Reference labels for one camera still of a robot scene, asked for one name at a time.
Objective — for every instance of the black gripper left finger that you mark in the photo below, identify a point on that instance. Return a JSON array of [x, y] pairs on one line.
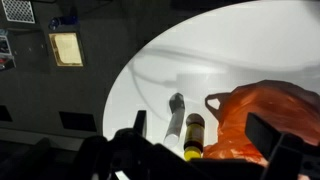
[[140, 121]]

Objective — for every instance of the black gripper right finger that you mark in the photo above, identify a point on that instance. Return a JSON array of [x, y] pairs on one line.
[[266, 136]]

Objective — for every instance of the orange plastic bag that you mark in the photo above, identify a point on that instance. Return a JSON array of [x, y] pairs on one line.
[[266, 103]]

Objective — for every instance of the white tube with blue print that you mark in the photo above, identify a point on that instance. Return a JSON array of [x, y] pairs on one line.
[[175, 123]]

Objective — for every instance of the brown bottle with yellow cap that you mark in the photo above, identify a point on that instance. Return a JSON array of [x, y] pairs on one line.
[[194, 133]]

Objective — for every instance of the black floor vent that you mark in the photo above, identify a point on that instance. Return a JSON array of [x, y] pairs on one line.
[[78, 121]]

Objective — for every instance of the tan square framed box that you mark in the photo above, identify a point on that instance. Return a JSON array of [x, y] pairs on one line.
[[66, 49]]

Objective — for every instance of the blue cylindrical object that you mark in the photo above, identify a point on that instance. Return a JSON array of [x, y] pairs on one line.
[[63, 21]]

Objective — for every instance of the grey electronic device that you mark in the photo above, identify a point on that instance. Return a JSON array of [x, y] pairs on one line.
[[5, 50]]

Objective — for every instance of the white perforated panel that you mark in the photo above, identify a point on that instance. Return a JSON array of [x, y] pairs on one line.
[[18, 10]]

